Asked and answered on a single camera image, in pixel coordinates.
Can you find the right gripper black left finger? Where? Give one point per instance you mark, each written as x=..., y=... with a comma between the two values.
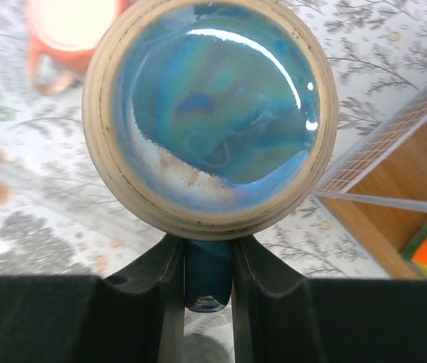
x=135, y=315

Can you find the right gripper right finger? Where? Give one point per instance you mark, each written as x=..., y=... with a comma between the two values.
x=279, y=315

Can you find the blue glazed mug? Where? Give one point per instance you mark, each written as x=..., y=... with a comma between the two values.
x=210, y=121

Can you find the pink mug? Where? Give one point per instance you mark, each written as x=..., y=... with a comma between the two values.
x=68, y=32

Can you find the white wire wooden shelf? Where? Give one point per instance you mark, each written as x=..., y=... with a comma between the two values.
x=378, y=191

